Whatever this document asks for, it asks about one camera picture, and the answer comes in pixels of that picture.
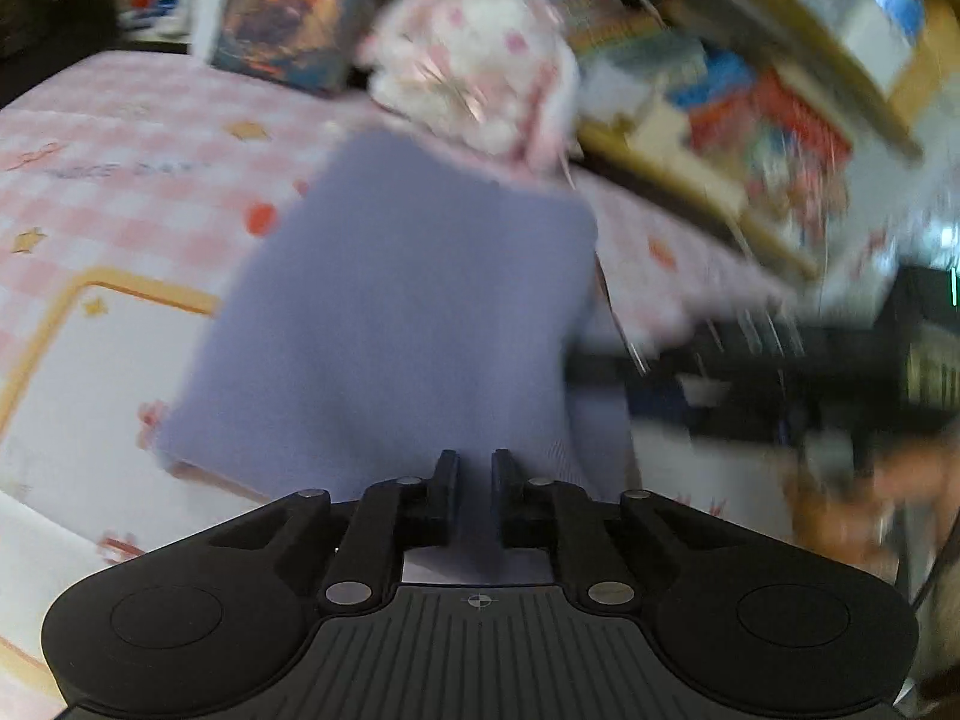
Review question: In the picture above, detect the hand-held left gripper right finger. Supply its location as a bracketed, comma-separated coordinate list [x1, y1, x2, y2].
[491, 448, 760, 608]

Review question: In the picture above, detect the white pink plush bunny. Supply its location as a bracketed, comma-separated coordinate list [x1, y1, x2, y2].
[355, 0, 584, 175]

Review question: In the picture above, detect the row of colourful books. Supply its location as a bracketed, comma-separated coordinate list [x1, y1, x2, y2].
[405, 0, 860, 271]

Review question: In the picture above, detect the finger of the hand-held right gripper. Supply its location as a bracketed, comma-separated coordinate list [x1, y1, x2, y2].
[564, 315, 803, 445]

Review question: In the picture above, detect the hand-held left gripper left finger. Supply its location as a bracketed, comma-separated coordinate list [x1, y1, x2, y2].
[199, 450, 460, 610]

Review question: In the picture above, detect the pink checkered cartoon bed sheet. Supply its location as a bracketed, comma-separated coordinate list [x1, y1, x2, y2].
[0, 52, 833, 720]

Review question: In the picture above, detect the dragon cover book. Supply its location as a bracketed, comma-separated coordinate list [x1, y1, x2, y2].
[210, 0, 376, 97]

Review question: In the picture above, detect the person's right hand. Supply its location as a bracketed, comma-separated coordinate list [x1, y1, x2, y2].
[784, 435, 960, 567]

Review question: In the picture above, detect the wooden bookshelf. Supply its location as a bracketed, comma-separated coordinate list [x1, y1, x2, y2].
[577, 0, 960, 286]

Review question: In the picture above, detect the purple knit cloth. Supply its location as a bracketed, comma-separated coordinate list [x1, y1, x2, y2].
[154, 127, 632, 586]

